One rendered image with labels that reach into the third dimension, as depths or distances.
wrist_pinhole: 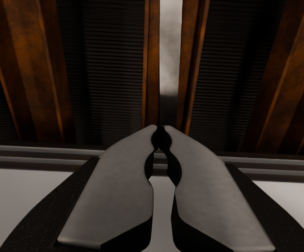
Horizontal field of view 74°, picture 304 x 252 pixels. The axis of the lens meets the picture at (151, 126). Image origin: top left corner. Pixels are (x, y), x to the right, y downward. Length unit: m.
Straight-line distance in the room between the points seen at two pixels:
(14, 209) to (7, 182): 0.04
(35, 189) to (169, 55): 0.24
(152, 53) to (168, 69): 0.05
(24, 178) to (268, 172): 0.28
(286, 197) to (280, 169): 0.03
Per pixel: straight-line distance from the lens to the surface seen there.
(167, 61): 0.29
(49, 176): 0.26
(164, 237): 0.31
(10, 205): 0.32
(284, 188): 0.28
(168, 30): 0.29
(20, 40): 0.40
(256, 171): 0.26
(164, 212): 0.27
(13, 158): 0.28
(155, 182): 0.23
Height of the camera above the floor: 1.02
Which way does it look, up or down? 61 degrees down
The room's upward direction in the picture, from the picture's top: 179 degrees counter-clockwise
